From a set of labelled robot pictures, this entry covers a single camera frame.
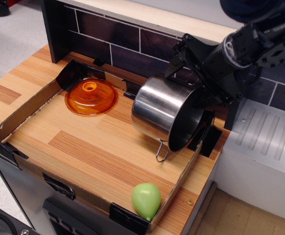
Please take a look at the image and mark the orange transparent pot lid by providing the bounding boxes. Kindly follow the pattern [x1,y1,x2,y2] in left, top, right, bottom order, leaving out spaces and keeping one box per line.
[65,78,118,117]

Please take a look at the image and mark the green plastic pear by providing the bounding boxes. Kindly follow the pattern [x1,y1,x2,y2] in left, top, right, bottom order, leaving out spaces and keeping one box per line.
[131,183,161,221]

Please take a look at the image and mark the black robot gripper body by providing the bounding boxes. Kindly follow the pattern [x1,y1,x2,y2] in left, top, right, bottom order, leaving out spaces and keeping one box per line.
[174,23,285,105]

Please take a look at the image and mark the dark grey shelf post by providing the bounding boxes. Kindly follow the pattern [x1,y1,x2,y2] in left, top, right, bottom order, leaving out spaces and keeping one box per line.
[224,97,247,131]

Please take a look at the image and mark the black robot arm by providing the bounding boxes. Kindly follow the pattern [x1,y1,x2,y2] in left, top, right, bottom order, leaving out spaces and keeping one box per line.
[165,0,285,109]

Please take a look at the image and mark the dark left shelf post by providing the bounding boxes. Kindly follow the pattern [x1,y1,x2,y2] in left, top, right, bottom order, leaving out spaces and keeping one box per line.
[41,0,71,63]

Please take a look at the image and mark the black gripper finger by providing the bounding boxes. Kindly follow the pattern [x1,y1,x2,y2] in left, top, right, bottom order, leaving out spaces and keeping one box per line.
[192,89,228,109]
[164,48,187,78]

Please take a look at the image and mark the black oven front panel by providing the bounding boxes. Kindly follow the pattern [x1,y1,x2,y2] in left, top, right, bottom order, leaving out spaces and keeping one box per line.
[42,198,106,235]

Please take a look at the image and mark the stainless steel pot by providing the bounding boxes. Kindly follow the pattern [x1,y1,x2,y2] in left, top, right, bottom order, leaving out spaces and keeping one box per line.
[131,74,205,152]

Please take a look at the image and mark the white drying rack sink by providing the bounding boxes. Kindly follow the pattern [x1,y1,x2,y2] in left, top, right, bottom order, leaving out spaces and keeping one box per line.
[215,100,285,218]

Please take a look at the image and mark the cardboard fence with black tape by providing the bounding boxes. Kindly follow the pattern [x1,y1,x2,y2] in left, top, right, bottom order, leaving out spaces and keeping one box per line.
[0,59,227,235]

